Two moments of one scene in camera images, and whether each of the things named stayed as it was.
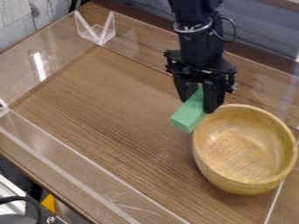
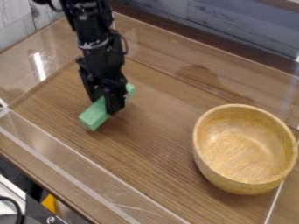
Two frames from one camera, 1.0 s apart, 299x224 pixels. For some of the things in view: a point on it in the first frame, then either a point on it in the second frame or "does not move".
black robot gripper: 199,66 -> 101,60
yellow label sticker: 50,202 does not move
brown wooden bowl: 245,148 does not move
